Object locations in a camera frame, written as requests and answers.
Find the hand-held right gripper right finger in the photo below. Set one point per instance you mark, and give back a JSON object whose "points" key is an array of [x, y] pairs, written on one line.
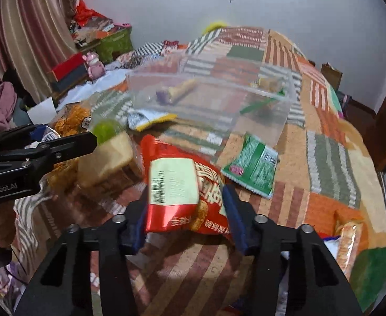
{"points": [[237, 220]]}

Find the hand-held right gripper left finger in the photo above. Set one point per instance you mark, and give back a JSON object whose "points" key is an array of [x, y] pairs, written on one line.
{"points": [[135, 227]]}

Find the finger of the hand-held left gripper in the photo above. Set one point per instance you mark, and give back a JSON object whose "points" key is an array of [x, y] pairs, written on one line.
{"points": [[15, 135], [71, 146]]}

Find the green jelly cup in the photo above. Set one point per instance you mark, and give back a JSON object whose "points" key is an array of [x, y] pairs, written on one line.
{"points": [[107, 131]]}

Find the bread slice packet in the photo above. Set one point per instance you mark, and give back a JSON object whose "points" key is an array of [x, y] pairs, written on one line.
{"points": [[109, 158]]}

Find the green snack packet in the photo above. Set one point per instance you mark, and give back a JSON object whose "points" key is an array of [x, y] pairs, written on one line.
{"points": [[254, 166]]}

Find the red snack bag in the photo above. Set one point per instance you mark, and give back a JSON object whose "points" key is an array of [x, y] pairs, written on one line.
{"points": [[173, 184]]}

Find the white and yellow snack packet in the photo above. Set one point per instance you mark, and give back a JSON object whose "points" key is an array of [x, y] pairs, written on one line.
{"points": [[147, 121]]}

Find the clear plastic container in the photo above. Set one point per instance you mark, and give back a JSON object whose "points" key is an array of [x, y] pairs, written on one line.
{"points": [[212, 112]]}

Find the person's left hand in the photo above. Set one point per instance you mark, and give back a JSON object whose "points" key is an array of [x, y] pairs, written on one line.
{"points": [[5, 227]]}

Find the orange shredded snack bag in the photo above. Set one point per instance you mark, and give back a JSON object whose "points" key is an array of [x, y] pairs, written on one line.
{"points": [[66, 121]]}

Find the pink cloth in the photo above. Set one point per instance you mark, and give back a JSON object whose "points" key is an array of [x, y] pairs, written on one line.
{"points": [[3, 105]]}

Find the white notebook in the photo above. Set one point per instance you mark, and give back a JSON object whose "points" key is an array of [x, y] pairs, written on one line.
{"points": [[41, 112]]}

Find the white cloth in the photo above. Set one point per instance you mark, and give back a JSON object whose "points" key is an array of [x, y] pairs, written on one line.
{"points": [[91, 87]]}

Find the grey box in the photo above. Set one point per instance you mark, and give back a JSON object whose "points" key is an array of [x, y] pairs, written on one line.
{"points": [[69, 80]]}

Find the red box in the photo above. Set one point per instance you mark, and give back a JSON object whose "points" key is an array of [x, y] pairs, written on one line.
{"points": [[69, 65]]}

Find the pink toy figure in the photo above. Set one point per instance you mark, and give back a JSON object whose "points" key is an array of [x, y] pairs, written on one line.
{"points": [[94, 65]]}

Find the blue and white snack packet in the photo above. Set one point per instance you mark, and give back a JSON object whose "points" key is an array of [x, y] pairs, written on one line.
{"points": [[330, 248]]}

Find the striped brown curtain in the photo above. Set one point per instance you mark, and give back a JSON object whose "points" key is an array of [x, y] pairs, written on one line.
{"points": [[25, 33]]}

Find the green storage box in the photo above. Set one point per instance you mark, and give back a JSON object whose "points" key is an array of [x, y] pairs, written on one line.
{"points": [[115, 46]]}

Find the patchwork striped blanket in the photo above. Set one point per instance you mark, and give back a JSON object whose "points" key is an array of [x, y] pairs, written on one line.
{"points": [[328, 158]]}

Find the clear rice cracker packet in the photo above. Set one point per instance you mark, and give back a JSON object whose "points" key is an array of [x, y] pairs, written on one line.
{"points": [[349, 247]]}

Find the thin green stick packet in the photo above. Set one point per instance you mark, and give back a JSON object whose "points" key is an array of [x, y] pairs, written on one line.
{"points": [[257, 107]]}

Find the pile of papers and packets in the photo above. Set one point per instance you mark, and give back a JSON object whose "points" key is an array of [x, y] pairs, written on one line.
{"points": [[92, 31]]}

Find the checkered quilt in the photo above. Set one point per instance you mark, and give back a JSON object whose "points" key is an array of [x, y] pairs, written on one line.
{"points": [[147, 52]]}

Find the wafer roll packet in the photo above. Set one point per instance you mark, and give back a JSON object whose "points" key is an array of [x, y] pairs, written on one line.
{"points": [[179, 90]]}

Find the red plastic bag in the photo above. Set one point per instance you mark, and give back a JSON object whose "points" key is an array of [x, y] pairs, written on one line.
{"points": [[86, 13]]}

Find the clear peanut packet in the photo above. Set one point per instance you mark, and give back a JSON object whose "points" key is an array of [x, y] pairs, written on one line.
{"points": [[270, 84]]}

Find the brown cardboard box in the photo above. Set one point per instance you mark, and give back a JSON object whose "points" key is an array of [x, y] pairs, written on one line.
{"points": [[332, 75]]}

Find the yellow foam tube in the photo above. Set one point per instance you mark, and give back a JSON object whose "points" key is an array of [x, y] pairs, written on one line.
{"points": [[214, 26]]}

